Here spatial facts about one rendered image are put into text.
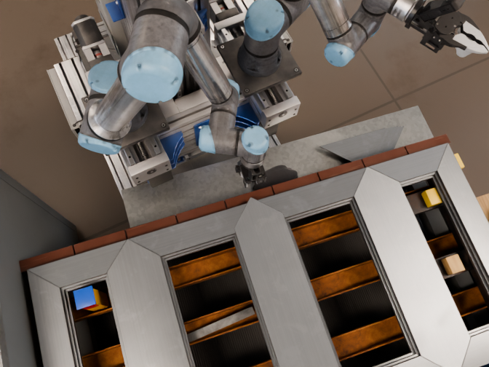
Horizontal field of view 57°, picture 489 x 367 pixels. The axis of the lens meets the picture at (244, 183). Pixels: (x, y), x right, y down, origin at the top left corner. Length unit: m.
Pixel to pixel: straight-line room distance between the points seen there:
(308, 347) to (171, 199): 0.74
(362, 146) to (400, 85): 1.15
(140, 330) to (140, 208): 0.49
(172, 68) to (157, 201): 0.94
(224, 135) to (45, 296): 0.80
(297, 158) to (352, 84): 1.13
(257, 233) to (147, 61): 0.83
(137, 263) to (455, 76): 2.33
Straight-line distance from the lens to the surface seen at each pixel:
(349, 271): 1.76
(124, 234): 1.61
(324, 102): 2.78
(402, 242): 1.66
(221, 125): 1.25
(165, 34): 0.93
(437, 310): 1.67
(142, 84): 0.93
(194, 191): 1.77
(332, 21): 1.24
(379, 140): 1.92
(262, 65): 1.53
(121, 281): 1.55
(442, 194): 1.80
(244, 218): 1.56
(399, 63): 3.07
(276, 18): 1.42
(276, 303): 1.52
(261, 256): 1.53
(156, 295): 1.53
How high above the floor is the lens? 2.36
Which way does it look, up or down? 71 degrees down
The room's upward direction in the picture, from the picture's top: 8 degrees clockwise
